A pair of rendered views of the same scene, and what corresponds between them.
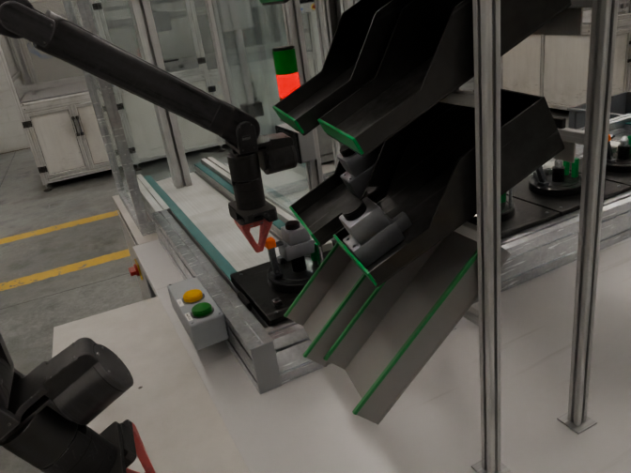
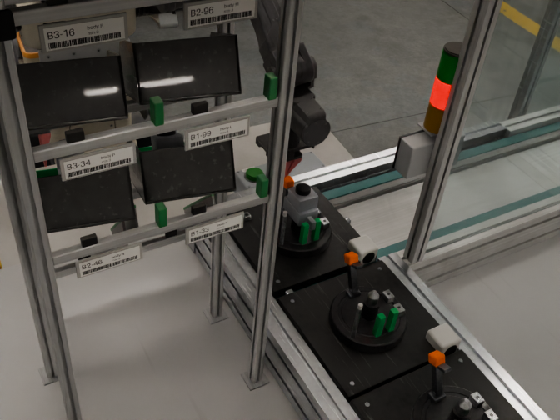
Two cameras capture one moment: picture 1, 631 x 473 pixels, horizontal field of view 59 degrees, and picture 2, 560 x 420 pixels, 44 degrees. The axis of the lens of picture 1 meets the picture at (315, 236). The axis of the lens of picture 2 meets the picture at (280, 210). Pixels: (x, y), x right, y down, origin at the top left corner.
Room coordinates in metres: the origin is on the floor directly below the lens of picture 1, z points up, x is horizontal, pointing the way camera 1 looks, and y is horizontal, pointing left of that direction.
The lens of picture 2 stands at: (0.83, -0.98, 1.93)
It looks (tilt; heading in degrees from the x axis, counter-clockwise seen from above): 41 degrees down; 80
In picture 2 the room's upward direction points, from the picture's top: 6 degrees clockwise
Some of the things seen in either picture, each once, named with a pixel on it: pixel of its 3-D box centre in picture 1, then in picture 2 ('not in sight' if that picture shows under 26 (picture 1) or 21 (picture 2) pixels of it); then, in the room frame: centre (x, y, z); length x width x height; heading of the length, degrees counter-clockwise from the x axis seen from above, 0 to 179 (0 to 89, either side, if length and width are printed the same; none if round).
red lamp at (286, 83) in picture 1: (288, 84); (447, 91); (1.27, 0.01, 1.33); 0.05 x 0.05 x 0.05
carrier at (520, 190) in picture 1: (558, 171); not in sight; (1.35, -0.64, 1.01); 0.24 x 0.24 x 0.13; 23
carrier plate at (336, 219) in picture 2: (301, 281); (296, 237); (1.05, 0.04, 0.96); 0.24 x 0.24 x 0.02; 23
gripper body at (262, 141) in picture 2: (249, 196); (286, 132); (1.02, 0.11, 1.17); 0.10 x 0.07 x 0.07; 24
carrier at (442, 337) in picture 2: not in sight; (371, 306); (1.15, -0.19, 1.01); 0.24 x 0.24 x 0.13; 23
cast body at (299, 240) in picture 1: (299, 236); (304, 203); (1.06, 0.03, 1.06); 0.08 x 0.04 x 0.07; 113
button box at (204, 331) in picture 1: (196, 310); (280, 178); (1.05, 0.27, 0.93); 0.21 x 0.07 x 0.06; 23
